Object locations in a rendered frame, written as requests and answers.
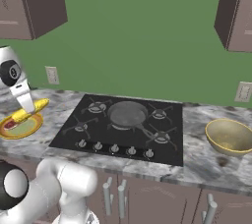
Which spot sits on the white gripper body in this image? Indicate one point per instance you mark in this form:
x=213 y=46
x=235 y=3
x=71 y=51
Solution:
x=25 y=101

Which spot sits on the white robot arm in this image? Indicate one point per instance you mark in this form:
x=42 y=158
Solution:
x=70 y=182

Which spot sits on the yellow corn cob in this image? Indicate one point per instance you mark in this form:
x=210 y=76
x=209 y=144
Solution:
x=40 y=104

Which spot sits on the yellow rimmed green plate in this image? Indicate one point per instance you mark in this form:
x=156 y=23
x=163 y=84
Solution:
x=28 y=128

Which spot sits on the red steak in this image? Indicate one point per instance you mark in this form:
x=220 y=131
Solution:
x=10 y=124

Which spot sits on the silver hob knob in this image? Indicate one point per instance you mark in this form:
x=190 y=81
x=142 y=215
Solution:
x=98 y=145
x=114 y=148
x=149 y=153
x=82 y=143
x=132 y=150

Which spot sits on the black gas hob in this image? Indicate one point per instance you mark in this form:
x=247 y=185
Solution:
x=98 y=129

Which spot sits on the grey frying pan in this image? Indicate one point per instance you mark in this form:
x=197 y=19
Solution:
x=127 y=114

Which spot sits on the brown base cupboard door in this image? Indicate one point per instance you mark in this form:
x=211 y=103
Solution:
x=97 y=203
x=157 y=201
x=233 y=208

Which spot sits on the olive yellow bowl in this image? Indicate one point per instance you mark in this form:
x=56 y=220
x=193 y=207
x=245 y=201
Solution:
x=229 y=136

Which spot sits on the white wall socket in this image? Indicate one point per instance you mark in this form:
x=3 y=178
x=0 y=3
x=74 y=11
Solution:
x=52 y=75
x=244 y=91

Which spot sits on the brown wall cupboard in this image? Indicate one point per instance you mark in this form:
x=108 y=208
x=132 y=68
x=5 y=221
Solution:
x=238 y=8
x=29 y=2

